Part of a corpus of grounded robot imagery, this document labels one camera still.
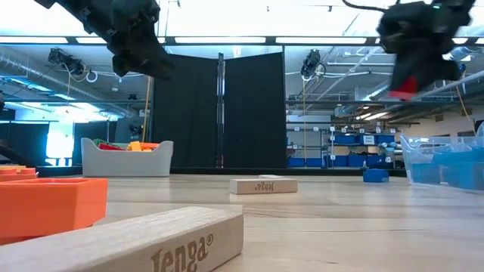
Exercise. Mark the black folding partition screen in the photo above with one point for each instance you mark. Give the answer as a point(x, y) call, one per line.
point(253, 113)

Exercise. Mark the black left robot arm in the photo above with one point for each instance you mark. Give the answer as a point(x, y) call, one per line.
point(60, 4)

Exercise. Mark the black background robot arm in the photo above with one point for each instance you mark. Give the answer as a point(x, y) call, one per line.
point(136, 130)

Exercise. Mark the shelf with blue bins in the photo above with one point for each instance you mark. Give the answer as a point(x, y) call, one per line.
point(355, 151)

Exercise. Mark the silver ventilation duct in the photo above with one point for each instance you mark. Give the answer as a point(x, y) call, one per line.
point(38, 75)

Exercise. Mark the white plastic bin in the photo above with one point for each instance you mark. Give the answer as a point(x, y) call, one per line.
point(125, 162)

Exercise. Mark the grey background robot arm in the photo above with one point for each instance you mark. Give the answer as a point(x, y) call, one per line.
point(391, 151)

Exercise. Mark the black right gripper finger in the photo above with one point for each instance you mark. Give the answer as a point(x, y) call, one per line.
point(440, 70)
point(408, 68)

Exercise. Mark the amber yellow toy brick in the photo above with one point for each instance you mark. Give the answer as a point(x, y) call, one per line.
point(11, 166)

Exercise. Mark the long green toy brick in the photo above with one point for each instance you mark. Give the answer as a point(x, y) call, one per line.
point(101, 142)

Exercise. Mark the small orange toy brick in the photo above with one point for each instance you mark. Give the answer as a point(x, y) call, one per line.
point(49, 206)

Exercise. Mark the black ceiling-hung device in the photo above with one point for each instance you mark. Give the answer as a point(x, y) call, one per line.
point(66, 60)
point(312, 62)

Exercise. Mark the clear plastic bin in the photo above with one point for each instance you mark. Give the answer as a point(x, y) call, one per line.
point(416, 147)

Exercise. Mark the long orange toy brick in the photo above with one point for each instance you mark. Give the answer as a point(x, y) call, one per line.
point(151, 146)
point(17, 174)

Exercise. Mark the small red toy brick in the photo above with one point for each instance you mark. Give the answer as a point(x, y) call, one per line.
point(406, 90)

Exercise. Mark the long red toy brick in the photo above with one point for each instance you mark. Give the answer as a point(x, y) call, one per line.
point(111, 147)

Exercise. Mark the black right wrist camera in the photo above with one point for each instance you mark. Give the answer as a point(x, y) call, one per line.
point(393, 30)

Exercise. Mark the white ventilation duct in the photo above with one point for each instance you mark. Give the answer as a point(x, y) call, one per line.
point(378, 90)

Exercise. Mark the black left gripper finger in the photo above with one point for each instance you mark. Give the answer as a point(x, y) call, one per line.
point(151, 62)
point(121, 66)

